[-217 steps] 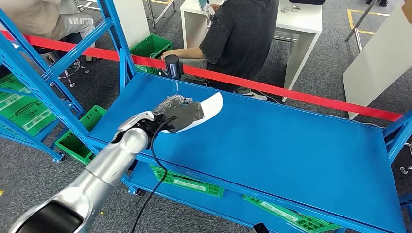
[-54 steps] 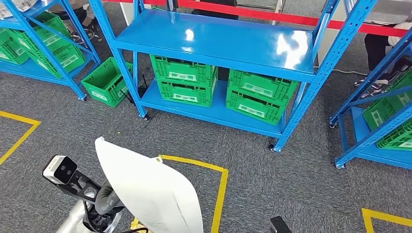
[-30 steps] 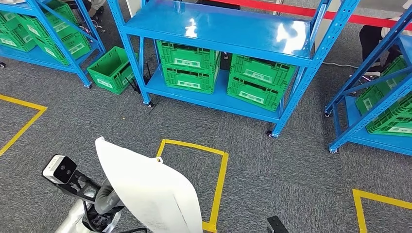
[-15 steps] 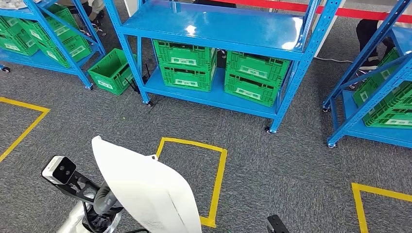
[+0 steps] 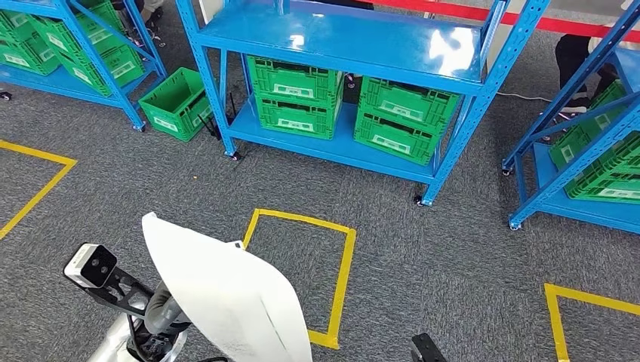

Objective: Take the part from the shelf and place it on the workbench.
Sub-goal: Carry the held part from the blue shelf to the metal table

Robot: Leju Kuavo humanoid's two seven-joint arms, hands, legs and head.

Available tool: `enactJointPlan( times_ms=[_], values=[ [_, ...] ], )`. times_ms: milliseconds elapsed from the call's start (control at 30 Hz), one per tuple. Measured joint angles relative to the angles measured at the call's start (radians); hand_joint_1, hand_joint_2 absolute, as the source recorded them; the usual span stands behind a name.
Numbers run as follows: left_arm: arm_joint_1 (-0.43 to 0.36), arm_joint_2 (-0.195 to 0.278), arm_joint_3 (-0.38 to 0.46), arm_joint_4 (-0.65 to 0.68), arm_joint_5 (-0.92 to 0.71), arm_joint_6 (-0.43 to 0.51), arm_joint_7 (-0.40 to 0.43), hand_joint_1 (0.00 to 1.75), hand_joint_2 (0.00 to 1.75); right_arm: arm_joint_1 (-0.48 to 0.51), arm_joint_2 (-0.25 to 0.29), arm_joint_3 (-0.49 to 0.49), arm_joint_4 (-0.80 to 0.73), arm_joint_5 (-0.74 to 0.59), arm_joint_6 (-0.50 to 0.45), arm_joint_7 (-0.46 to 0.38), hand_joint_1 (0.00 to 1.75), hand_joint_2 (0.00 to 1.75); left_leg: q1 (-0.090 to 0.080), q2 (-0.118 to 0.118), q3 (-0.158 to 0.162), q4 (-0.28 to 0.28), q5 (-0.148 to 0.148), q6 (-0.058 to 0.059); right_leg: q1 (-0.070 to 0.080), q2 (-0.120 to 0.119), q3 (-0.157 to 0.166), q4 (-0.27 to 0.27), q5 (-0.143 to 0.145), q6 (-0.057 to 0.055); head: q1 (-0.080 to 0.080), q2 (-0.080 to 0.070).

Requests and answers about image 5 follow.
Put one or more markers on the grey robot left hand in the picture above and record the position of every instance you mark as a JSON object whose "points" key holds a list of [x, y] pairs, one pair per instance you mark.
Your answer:
{"points": [[162, 310]]}

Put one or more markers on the white curved plastic part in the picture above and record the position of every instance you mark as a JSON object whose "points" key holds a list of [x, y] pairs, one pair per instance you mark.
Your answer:
{"points": [[225, 300]]}

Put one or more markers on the blue metal shelf rack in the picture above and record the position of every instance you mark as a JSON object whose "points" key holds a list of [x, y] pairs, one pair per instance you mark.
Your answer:
{"points": [[30, 80], [590, 210], [325, 35]]}

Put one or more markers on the green plastic crate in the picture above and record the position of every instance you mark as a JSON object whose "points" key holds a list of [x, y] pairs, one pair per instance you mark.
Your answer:
{"points": [[25, 50], [105, 70], [75, 30], [590, 135], [405, 102], [395, 142], [610, 187], [170, 110], [295, 122], [295, 80]]}

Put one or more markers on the person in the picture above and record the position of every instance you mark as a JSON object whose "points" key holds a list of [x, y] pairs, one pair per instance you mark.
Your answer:
{"points": [[572, 65], [150, 12]]}

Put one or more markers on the white panel desk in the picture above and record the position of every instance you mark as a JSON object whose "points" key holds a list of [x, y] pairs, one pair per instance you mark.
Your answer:
{"points": [[500, 50], [210, 10]]}

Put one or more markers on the red barrier belt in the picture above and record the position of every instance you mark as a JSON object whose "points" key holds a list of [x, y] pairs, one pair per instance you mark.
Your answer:
{"points": [[550, 22]]}

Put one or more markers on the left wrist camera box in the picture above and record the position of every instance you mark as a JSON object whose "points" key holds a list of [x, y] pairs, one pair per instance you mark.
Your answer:
{"points": [[90, 265]]}

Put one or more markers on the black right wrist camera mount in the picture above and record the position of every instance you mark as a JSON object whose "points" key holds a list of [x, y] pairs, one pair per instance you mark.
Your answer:
{"points": [[427, 350]]}

